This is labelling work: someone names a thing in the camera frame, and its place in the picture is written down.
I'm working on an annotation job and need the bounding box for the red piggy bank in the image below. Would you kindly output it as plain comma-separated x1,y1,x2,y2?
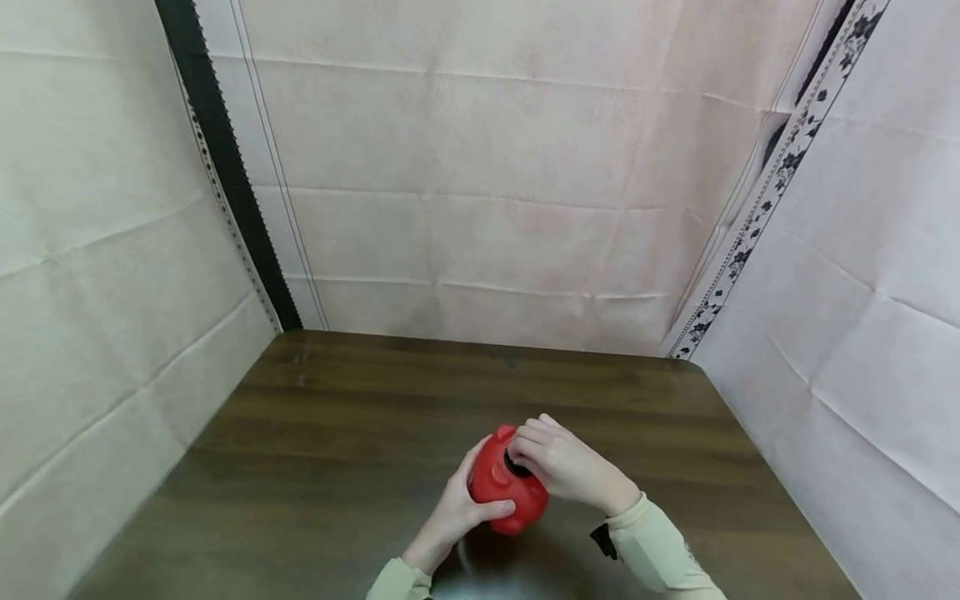
467,424,550,537

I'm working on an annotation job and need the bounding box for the person's right forearm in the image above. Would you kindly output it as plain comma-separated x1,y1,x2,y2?
604,492,728,600

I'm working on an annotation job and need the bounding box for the person's left hand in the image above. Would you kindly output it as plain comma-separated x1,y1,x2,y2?
401,436,518,576

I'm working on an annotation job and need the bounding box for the person's left forearm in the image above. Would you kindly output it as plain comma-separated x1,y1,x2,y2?
365,557,436,600

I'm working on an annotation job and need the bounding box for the person's right hand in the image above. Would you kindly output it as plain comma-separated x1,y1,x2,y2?
507,413,643,518

